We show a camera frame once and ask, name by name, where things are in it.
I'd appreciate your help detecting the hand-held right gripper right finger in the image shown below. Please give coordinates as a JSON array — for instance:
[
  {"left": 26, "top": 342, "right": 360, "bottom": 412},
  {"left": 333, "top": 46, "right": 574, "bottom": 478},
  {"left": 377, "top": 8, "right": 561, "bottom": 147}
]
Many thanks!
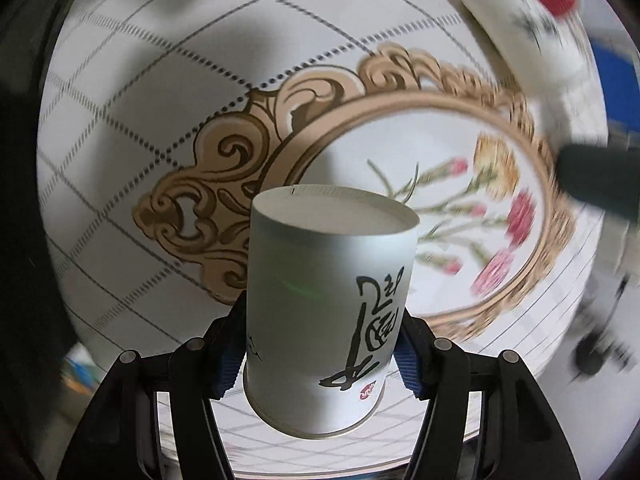
[{"left": 393, "top": 305, "right": 583, "bottom": 480}]

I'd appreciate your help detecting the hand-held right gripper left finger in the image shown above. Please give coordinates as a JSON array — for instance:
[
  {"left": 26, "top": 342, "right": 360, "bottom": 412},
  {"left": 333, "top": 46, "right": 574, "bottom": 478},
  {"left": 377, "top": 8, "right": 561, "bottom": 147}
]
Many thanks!
[{"left": 56, "top": 304, "right": 249, "bottom": 480}]

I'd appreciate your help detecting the white paper cup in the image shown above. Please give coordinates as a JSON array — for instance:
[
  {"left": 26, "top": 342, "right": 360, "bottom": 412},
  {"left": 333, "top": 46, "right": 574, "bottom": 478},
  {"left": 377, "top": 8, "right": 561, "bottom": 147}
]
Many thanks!
[
  {"left": 242, "top": 185, "right": 421, "bottom": 437},
  {"left": 440, "top": 0, "right": 588, "bottom": 93}
]

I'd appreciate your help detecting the printed tablecloth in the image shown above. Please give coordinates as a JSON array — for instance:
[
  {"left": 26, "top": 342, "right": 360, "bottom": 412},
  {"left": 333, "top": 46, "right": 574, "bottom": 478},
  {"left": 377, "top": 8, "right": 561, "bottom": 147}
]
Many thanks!
[{"left": 36, "top": 0, "right": 612, "bottom": 467}]

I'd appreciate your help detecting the dark blurred bar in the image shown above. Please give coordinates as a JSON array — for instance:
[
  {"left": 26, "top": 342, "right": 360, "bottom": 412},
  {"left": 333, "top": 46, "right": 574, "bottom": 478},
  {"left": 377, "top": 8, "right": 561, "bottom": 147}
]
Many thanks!
[{"left": 555, "top": 144, "right": 640, "bottom": 221}]

